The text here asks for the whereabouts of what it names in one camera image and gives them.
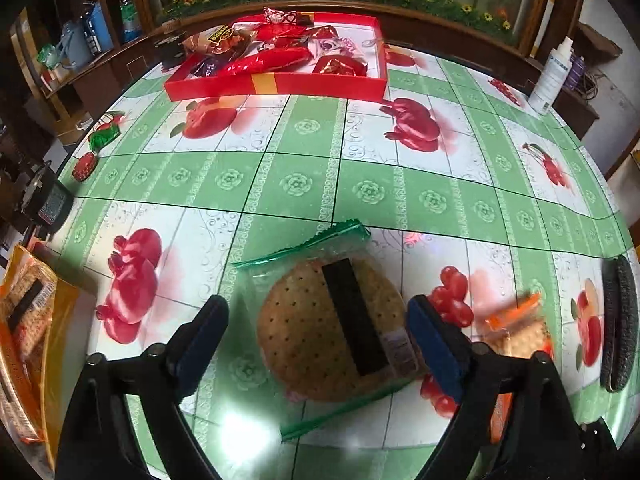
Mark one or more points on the red wrapped candy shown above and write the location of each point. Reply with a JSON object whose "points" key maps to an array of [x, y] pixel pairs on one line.
{"points": [[85, 166]]}

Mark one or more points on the white spray bottle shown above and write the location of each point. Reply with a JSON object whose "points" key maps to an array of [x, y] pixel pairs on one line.
{"points": [[552, 77]]}

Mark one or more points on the purple bottles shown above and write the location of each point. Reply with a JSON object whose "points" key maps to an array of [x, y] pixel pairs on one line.
{"points": [[576, 71]]}

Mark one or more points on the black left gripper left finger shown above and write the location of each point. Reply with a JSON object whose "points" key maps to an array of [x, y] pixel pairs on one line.
{"points": [[98, 441]]}

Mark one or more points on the blue thermos jug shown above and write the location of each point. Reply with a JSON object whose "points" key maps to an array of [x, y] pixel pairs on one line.
{"points": [[95, 28]]}

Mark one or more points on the yellow cardboard box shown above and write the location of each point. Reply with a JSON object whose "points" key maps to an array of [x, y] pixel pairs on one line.
{"points": [[35, 394]]}

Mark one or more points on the black glasses case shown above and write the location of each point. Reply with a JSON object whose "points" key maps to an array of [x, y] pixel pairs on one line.
{"points": [[621, 323]]}

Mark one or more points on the red candy tray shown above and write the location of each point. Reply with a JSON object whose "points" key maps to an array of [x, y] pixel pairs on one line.
{"points": [[305, 53]]}

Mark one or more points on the small black device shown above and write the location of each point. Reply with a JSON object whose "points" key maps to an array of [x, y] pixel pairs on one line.
{"points": [[45, 201]]}

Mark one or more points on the green wrapped candy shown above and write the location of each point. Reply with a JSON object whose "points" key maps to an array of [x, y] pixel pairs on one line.
{"points": [[103, 136]]}

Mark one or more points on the orange barcode cracker pack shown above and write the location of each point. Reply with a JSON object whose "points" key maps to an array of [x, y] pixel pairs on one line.
{"points": [[27, 308]]}

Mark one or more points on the orange long cracker pack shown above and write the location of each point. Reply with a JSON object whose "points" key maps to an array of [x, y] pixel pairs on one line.
{"points": [[519, 330]]}

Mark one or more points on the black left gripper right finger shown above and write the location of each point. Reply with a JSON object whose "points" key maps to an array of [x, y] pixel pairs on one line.
{"points": [[541, 439]]}

